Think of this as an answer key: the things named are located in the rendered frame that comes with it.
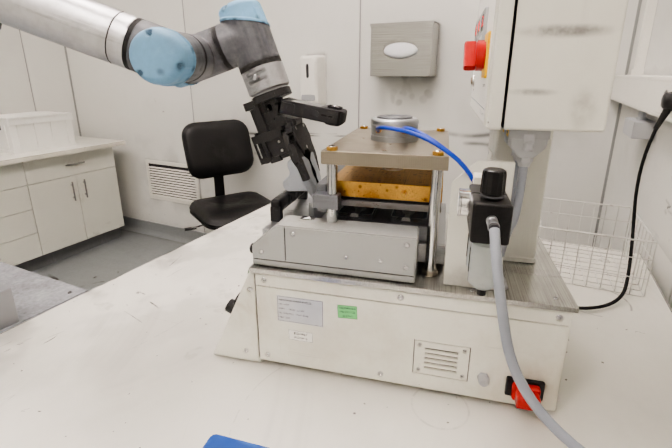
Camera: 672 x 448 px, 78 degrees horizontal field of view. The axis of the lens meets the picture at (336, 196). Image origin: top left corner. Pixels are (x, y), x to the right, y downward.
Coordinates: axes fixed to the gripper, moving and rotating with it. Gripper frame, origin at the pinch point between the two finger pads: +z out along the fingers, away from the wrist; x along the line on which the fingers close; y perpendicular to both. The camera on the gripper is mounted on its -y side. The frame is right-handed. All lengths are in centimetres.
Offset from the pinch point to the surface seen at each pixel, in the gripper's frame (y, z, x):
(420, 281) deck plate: -16.0, 13.5, 15.2
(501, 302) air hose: -26.3, 8.3, 33.4
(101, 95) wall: 214, -83, -196
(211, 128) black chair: 107, -28, -147
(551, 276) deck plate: -33.4, 19.9, 8.8
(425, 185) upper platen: -20.0, 1.3, 9.9
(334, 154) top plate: -9.5, -7.5, 13.5
